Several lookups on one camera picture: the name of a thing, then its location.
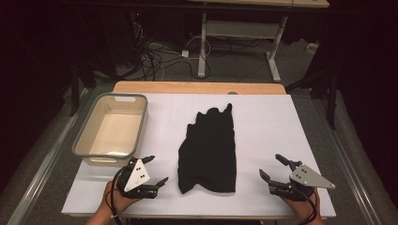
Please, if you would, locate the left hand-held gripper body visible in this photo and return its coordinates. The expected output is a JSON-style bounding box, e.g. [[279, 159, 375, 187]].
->
[[116, 157, 158, 200]]

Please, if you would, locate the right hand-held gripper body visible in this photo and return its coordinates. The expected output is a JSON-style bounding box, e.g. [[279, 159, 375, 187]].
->
[[268, 160, 336, 202]]

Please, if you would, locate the beige plastic basin grey rim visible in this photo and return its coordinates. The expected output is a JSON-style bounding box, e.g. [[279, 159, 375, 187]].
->
[[71, 92, 149, 168]]

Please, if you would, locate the black cloth garment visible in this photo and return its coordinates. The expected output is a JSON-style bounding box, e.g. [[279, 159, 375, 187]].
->
[[176, 102, 237, 195]]

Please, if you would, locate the person's right hand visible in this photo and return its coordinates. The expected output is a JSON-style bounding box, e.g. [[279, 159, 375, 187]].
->
[[281, 188, 321, 221]]

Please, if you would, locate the person's left hand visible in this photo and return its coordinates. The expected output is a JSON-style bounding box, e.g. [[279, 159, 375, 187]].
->
[[103, 181, 142, 217]]

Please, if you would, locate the white table mat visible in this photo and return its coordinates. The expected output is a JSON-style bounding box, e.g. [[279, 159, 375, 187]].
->
[[61, 93, 337, 219]]

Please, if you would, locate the black stand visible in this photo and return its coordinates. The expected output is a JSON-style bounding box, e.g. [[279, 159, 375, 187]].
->
[[284, 67, 342, 131]]

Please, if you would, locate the wooden table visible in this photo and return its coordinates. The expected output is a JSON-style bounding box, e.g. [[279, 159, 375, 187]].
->
[[112, 81, 287, 96]]

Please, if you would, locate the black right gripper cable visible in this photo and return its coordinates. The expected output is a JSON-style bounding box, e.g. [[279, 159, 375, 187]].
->
[[297, 187, 319, 225]]

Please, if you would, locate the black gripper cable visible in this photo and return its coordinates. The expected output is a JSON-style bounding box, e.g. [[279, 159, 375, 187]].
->
[[297, 187, 319, 225], [105, 168, 127, 225]]

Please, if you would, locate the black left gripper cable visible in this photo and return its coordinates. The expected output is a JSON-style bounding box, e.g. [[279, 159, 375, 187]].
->
[[105, 168, 127, 225]]

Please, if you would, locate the metal floor rail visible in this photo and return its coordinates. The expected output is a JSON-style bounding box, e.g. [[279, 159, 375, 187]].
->
[[5, 87, 92, 225], [313, 98, 383, 225]]

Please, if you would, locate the tangle of black cables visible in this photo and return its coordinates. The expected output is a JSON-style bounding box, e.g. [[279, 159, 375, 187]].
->
[[130, 20, 184, 83]]

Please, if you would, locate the white frame desk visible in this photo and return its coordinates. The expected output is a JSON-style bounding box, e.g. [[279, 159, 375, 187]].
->
[[187, 0, 330, 83]]

